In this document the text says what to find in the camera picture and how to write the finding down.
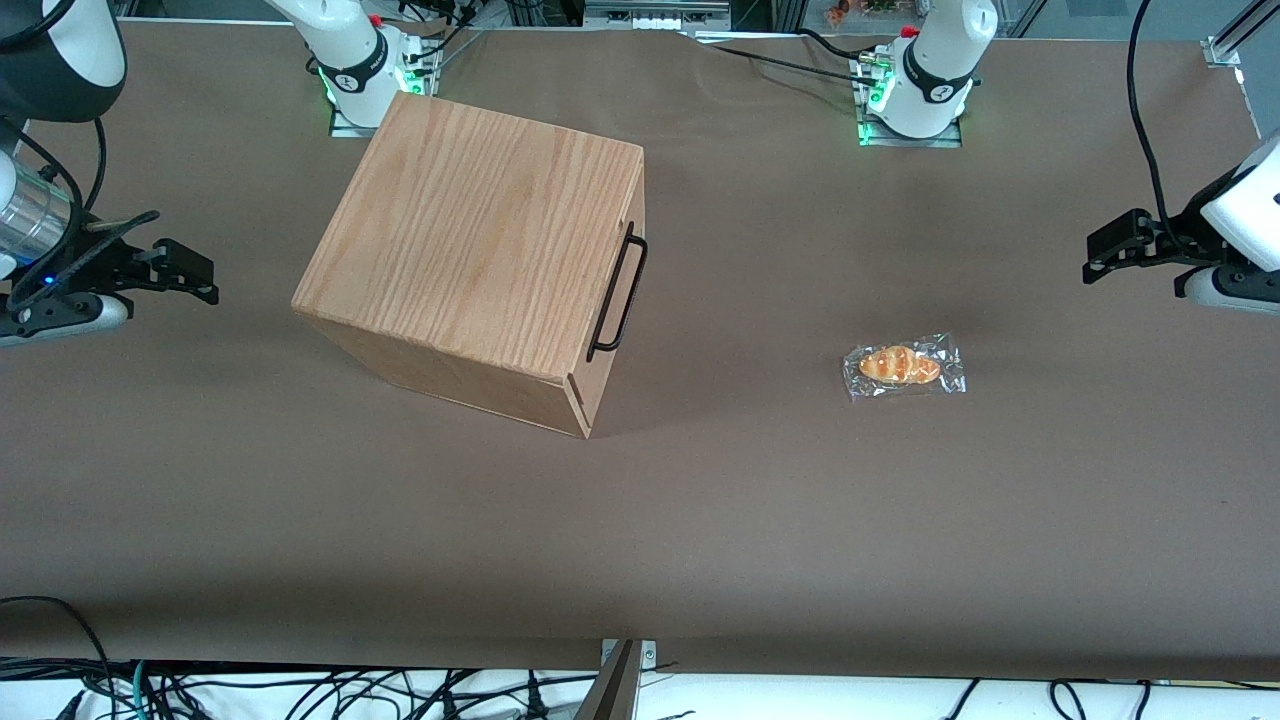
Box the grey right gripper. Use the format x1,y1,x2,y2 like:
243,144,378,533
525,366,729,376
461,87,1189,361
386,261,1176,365
0,238,220,348

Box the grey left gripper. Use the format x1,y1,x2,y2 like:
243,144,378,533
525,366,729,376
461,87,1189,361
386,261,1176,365
1082,207,1280,317

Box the black metal drawer handle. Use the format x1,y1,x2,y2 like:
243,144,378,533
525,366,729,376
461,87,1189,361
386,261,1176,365
587,221,650,364

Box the light wooden drawer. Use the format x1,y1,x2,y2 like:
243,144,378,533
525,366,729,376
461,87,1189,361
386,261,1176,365
566,150,649,438

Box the light wooden drawer cabinet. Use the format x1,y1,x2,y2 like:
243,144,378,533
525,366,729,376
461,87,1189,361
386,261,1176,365
291,92,648,439

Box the bread roll in clear wrapper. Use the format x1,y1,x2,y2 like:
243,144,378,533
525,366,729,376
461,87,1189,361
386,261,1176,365
842,333,968,403

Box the colourful background items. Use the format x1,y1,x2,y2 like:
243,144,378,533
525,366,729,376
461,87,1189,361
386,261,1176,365
822,0,901,26

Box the brown table cover sheet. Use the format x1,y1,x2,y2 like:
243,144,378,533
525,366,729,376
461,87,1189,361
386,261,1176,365
0,20,1280,683

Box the grey metal background device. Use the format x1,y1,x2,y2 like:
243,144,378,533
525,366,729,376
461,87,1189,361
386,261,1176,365
583,0,733,31

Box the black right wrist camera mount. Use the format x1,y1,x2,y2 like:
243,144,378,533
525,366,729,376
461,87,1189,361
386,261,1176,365
0,210,161,311

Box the black hanging gripper cable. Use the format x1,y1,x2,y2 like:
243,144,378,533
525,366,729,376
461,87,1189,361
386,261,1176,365
1126,0,1179,236

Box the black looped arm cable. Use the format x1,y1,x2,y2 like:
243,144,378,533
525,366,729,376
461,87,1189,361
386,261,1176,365
0,115,108,216

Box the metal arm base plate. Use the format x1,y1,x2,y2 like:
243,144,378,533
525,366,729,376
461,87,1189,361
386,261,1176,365
328,28,443,138
852,52,966,150

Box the aluminium frame profile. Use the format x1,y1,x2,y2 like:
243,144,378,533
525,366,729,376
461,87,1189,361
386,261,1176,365
1203,0,1280,71

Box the black arched floor cable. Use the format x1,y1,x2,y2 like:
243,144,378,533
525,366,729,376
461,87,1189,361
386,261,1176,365
0,596,119,720

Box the short black curved cable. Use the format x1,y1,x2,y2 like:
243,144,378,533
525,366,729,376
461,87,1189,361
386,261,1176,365
797,27,866,66

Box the black base connector cables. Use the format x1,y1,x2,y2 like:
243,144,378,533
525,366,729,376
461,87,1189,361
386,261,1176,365
398,0,521,59

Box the long black table cable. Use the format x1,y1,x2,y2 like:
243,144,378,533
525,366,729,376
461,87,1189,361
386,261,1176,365
690,35,886,91

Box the black tangled cable bundle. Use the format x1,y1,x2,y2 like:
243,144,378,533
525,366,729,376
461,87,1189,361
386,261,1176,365
0,655,601,720

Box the metal edge clamp bracket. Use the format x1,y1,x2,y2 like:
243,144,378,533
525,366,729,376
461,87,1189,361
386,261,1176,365
600,638,658,673

